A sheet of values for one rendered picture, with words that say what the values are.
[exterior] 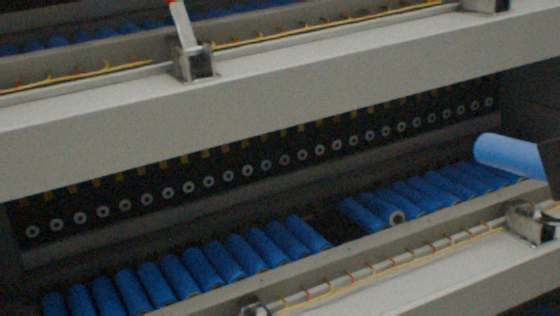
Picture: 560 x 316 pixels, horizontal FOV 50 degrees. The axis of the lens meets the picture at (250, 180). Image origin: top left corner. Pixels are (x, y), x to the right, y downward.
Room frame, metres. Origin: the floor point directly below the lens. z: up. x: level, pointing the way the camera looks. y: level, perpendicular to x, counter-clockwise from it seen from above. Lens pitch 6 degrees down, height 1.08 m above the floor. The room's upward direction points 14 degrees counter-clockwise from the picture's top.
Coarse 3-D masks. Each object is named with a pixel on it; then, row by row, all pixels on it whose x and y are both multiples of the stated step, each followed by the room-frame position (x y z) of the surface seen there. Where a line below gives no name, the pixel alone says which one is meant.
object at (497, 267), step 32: (448, 128) 0.67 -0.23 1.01; (480, 128) 0.69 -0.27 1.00; (544, 128) 0.67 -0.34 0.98; (352, 160) 0.62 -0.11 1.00; (224, 192) 0.58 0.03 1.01; (256, 192) 0.59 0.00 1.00; (128, 224) 0.54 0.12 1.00; (160, 224) 0.55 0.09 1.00; (32, 256) 0.51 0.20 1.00; (64, 256) 0.53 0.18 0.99; (448, 256) 0.50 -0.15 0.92; (480, 256) 0.50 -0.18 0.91; (512, 256) 0.49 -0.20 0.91; (544, 256) 0.49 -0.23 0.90; (352, 288) 0.47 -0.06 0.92; (384, 288) 0.47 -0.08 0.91; (416, 288) 0.47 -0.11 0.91; (448, 288) 0.46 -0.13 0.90; (480, 288) 0.47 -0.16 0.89; (512, 288) 0.49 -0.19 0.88; (544, 288) 0.51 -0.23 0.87
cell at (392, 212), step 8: (368, 192) 0.59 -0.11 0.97; (360, 200) 0.58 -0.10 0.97; (368, 200) 0.57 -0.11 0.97; (376, 200) 0.56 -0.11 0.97; (368, 208) 0.56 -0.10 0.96; (376, 208) 0.55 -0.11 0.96; (384, 208) 0.54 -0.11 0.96; (392, 208) 0.53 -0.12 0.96; (384, 216) 0.53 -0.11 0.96; (392, 216) 0.53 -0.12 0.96; (400, 216) 0.53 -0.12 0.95; (392, 224) 0.53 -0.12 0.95
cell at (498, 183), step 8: (456, 168) 0.63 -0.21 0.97; (464, 168) 0.62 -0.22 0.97; (472, 168) 0.61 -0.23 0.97; (472, 176) 0.60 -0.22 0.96; (480, 176) 0.60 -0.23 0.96; (488, 176) 0.59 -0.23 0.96; (496, 176) 0.59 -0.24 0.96; (488, 184) 0.58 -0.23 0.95; (496, 184) 0.58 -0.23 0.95; (504, 184) 0.57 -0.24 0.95
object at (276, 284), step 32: (512, 192) 0.55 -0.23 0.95; (544, 192) 0.56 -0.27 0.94; (416, 224) 0.51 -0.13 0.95; (448, 224) 0.51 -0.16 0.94; (480, 224) 0.53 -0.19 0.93; (320, 256) 0.48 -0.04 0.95; (352, 256) 0.48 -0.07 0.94; (384, 256) 0.49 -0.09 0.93; (416, 256) 0.49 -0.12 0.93; (224, 288) 0.46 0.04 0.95; (256, 288) 0.45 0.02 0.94; (288, 288) 0.46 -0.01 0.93
